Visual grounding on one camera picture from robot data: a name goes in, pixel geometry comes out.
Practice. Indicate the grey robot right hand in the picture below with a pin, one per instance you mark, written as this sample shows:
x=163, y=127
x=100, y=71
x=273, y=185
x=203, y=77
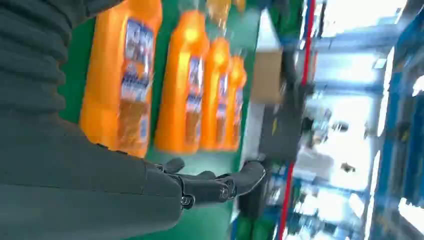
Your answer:
x=82, y=192

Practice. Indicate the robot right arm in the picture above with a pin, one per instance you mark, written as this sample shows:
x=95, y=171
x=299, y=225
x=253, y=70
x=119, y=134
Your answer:
x=30, y=56

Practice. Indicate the green table mat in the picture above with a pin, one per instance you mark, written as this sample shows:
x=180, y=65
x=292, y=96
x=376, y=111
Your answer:
x=165, y=20

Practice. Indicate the black case with yellow label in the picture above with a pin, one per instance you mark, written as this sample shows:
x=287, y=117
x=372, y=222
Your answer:
x=281, y=132

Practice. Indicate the brown cardboard box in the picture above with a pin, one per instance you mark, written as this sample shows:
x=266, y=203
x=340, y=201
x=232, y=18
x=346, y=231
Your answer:
x=266, y=76

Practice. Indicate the red pole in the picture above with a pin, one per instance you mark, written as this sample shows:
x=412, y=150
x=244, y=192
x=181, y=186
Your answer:
x=308, y=49

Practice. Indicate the blue metal rack frame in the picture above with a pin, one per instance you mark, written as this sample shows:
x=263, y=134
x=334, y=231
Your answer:
x=397, y=99

